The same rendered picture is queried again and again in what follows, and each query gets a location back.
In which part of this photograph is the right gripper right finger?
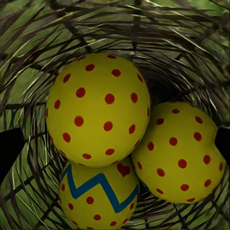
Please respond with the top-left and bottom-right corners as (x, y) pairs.
(215, 126), (230, 166)

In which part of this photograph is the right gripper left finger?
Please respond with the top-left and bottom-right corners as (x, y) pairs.
(0, 127), (25, 185)

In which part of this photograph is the wicker basket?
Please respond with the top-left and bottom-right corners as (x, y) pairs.
(0, 0), (230, 230)

